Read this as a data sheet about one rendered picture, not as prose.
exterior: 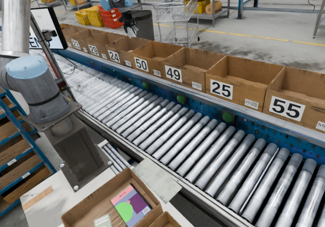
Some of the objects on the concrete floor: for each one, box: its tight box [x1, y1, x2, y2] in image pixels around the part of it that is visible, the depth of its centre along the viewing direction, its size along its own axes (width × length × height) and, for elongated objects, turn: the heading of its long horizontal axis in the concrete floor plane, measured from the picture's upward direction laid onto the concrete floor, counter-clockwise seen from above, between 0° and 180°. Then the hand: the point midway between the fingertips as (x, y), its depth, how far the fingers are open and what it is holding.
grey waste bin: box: [132, 10, 155, 41], centre depth 478 cm, size 50×50×64 cm
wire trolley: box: [152, 0, 200, 47], centre depth 394 cm, size 107×56×103 cm, turn 174°
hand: (132, 35), depth 173 cm, fingers open, 5 cm apart
